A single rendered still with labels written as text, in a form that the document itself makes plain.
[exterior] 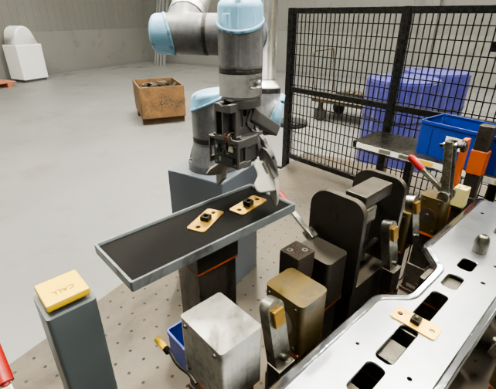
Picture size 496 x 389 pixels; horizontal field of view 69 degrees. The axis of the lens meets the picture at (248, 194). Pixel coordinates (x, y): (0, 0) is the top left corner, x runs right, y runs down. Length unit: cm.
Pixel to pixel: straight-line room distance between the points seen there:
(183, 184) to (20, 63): 982
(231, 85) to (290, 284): 36
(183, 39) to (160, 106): 504
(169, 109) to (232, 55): 519
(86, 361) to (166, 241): 22
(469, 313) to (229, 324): 49
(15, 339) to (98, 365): 170
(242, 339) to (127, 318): 70
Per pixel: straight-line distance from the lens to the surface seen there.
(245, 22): 62
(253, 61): 63
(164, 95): 574
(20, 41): 1086
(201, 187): 106
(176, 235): 67
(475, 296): 90
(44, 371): 116
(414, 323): 78
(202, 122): 104
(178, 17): 75
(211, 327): 57
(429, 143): 156
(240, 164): 64
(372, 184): 83
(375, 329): 75
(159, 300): 124
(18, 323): 246
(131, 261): 63
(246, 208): 74
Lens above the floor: 152
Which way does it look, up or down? 26 degrees down
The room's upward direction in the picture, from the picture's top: straight up
